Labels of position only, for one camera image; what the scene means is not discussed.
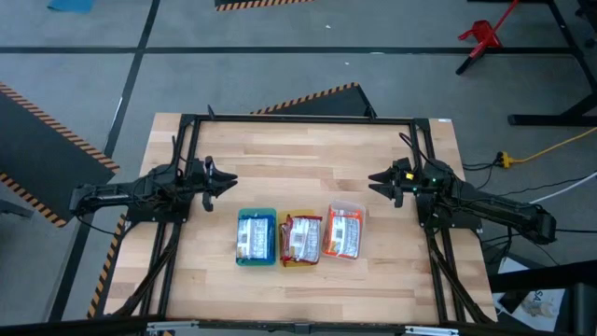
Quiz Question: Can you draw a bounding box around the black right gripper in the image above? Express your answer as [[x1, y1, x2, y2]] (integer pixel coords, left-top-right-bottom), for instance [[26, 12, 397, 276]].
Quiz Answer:
[[368, 157, 423, 209]]

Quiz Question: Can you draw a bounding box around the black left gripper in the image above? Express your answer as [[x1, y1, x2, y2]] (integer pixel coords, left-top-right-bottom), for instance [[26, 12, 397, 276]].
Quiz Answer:
[[188, 156, 239, 212]]

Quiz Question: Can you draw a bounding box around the blue Maruchan noodle pack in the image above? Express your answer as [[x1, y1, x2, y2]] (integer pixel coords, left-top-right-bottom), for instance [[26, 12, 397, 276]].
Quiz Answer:
[[236, 215, 276, 261]]

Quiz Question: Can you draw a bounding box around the red Maruchan noodle pack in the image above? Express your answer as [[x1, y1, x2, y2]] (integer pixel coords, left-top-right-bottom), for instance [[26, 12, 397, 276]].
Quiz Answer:
[[279, 213, 324, 267]]

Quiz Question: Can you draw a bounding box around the clear plastic bin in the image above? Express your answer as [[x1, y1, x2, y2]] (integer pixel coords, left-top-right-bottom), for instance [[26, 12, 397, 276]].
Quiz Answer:
[[321, 199, 368, 261]]

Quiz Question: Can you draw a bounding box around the teal plastic bin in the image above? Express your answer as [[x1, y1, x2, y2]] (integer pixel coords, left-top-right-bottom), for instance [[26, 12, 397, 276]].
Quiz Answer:
[[235, 207, 280, 268]]

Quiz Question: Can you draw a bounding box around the triangular black hazard-striped mat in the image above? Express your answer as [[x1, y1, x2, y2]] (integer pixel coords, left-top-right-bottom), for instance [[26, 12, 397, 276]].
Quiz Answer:
[[251, 82, 378, 119]]

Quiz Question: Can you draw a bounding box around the yellow plastic bin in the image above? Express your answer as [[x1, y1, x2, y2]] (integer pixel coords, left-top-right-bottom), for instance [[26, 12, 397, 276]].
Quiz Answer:
[[278, 208, 323, 269]]

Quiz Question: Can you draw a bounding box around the hazard tape strip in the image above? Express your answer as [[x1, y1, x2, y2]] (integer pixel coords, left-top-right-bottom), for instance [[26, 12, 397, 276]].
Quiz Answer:
[[87, 213, 128, 319]]

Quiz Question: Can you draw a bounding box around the black crossbeam with silver brackets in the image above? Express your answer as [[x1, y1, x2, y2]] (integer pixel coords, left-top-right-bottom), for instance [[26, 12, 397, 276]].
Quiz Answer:
[[0, 315, 597, 336]]

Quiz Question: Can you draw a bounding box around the red metal stand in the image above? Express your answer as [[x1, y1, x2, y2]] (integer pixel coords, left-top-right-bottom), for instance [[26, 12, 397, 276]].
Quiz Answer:
[[455, 0, 521, 76]]

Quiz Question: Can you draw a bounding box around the small black hazard-striped mat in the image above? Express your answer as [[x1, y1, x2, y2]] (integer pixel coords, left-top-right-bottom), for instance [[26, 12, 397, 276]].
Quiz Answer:
[[214, 0, 321, 13]]

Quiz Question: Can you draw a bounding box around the large black hazard-striped mat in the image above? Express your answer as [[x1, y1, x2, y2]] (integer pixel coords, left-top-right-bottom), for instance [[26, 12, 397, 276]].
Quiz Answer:
[[0, 81, 121, 229]]

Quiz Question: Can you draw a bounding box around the white printed bag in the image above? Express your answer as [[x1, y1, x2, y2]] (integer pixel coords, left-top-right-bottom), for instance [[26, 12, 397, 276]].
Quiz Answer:
[[493, 256, 566, 333]]

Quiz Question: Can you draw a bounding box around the black equipment stand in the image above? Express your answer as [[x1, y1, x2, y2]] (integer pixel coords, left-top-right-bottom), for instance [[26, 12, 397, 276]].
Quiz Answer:
[[487, 259, 597, 336]]

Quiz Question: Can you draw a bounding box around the blue floor mat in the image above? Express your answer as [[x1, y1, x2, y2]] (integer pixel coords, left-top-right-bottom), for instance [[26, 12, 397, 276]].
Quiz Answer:
[[46, 0, 97, 14]]

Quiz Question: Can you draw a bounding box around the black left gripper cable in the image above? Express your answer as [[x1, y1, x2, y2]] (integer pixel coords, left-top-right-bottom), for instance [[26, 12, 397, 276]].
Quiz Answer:
[[170, 134, 187, 165]]

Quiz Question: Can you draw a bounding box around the black aluminium table frame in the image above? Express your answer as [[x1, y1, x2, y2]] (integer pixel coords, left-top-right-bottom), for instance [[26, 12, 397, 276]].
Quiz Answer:
[[88, 105, 498, 328]]

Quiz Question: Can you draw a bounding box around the white floor cable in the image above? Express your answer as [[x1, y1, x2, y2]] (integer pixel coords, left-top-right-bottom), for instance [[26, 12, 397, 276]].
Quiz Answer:
[[529, 171, 597, 206]]

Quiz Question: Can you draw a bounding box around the yellow power cable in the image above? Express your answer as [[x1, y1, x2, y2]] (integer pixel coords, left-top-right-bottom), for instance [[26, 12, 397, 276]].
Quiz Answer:
[[496, 126, 597, 169]]

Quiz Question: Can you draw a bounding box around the black desk leg frame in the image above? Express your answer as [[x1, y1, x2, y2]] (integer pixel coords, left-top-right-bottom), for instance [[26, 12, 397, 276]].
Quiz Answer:
[[468, 0, 597, 128]]

